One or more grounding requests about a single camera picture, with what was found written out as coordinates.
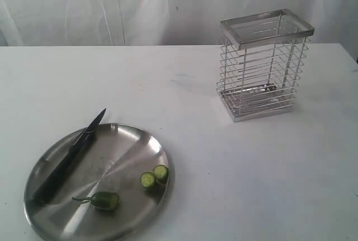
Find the green cucumber slice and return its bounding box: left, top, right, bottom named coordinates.
left=140, top=172, right=156, bottom=190
left=153, top=164, right=169, bottom=184

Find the round stainless steel plate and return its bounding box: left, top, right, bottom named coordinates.
left=24, top=123, right=172, bottom=240

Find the black handled kitchen knife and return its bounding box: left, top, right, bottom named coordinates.
left=33, top=109, right=106, bottom=204

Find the metal wire utensil holder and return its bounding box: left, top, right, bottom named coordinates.
left=216, top=9, right=314, bottom=122

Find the white backdrop curtain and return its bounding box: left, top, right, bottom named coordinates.
left=1, top=0, right=357, bottom=46

